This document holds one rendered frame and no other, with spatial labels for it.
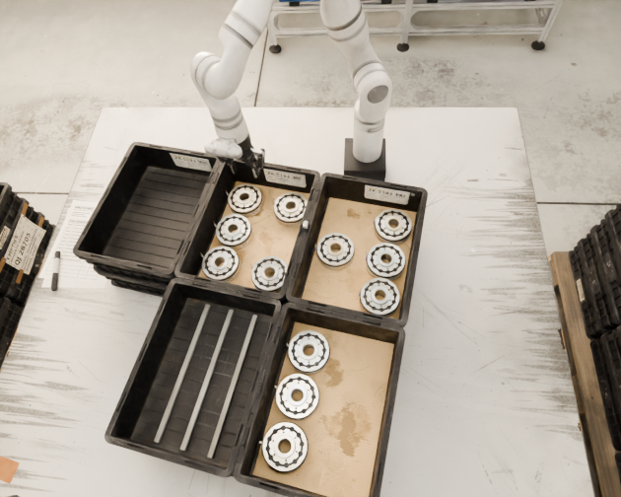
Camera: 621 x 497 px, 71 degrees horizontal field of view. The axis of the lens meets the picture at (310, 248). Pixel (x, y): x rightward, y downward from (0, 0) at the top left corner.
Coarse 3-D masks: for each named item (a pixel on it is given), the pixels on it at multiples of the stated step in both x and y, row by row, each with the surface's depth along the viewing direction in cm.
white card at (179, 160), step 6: (174, 156) 133; (180, 156) 133; (186, 156) 132; (174, 162) 136; (180, 162) 136; (186, 162) 135; (192, 162) 134; (198, 162) 133; (204, 162) 132; (192, 168) 137; (198, 168) 136; (204, 168) 135; (210, 168) 134
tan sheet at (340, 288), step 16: (336, 208) 130; (352, 208) 130; (368, 208) 129; (384, 208) 129; (336, 224) 128; (352, 224) 127; (368, 224) 127; (352, 240) 125; (368, 240) 124; (320, 272) 121; (336, 272) 120; (352, 272) 120; (368, 272) 120; (320, 288) 119; (336, 288) 118; (352, 288) 118; (400, 288) 117; (336, 304) 116; (352, 304) 116; (400, 304) 115
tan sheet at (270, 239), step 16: (272, 192) 134; (272, 208) 132; (256, 224) 129; (272, 224) 129; (256, 240) 127; (272, 240) 127; (288, 240) 126; (240, 256) 125; (256, 256) 124; (288, 256) 124; (240, 272) 122; (272, 272) 122
